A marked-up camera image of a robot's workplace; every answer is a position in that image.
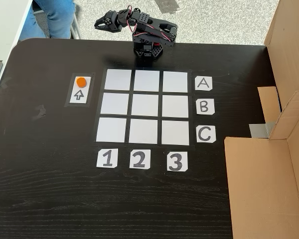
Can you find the round orange token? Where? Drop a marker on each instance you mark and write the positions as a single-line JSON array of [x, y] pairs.
[[81, 82]]

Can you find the white nine-square paper grid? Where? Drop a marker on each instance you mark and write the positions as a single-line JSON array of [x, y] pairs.
[[143, 104]]

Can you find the metal chair leg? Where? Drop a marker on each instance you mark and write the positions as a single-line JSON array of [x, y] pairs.
[[75, 28]]

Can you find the person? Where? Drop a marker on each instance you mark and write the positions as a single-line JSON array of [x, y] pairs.
[[57, 17]]

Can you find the white arrow paper sheet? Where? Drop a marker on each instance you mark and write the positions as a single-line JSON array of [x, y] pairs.
[[79, 95]]

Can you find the white furniture panel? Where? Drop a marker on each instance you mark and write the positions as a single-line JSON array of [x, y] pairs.
[[5, 27]]

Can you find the paper label letter A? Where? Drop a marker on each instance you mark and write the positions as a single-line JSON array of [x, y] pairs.
[[203, 83]]

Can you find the paper label letter B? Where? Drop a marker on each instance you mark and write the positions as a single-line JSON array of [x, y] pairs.
[[204, 106]]

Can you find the paper label number 1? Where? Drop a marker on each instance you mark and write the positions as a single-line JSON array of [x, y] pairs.
[[107, 158]]

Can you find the paper label number 2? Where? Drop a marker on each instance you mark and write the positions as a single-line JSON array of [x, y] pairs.
[[140, 159]]

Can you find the paper label letter C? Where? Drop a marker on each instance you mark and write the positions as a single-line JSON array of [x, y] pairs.
[[205, 134]]

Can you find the paper label number 3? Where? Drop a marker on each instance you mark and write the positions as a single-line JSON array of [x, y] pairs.
[[177, 161]]

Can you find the brown cardboard box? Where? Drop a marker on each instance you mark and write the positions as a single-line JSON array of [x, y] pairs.
[[264, 186]]

